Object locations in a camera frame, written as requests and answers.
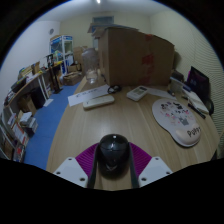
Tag white notebook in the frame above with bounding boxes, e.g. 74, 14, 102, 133
186, 90, 210, 114

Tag black pen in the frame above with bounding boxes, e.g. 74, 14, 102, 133
187, 103, 207, 120

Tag white printed mouse pad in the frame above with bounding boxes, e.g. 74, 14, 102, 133
151, 97, 203, 148

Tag window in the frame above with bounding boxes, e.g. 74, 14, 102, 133
92, 15, 115, 25

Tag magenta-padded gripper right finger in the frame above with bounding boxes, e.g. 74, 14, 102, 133
128, 142, 173, 189

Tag cluttered wooden side desk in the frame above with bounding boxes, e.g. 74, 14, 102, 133
3, 59, 64, 114

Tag white remote control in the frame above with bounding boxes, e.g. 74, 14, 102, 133
126, 85, 149, 102

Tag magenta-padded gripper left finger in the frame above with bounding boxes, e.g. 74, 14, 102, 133
53, 142, 101, 189

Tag blue and white claw machine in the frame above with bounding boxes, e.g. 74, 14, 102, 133
49, 34, 74, 68

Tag long white flat device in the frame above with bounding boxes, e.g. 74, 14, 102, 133
82, 94, 116, 111

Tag large brown cardboard box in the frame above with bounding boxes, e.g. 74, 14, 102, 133
97, 25, 176, 88

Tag black bag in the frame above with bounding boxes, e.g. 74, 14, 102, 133
171, 69, 185, 83

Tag flat grey cardboard sheets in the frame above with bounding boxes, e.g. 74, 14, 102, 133
87, 22, 139, 38

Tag clear plastic cup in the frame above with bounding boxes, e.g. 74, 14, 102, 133
170, 77, 184, 94

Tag white printed paper sheet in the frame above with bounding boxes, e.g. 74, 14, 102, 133
146, 87, 178, 100

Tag black computer mouse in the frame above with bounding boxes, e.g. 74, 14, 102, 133
95, 133, 131, 179

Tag black coiled cable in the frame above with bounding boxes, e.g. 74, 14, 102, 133
107, 84, 123, 95

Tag open cardboard box on floor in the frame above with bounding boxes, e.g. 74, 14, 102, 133
63, 71, 83, 87

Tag clear plastic jar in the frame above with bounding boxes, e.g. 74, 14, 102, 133
81, 47, 100, 85

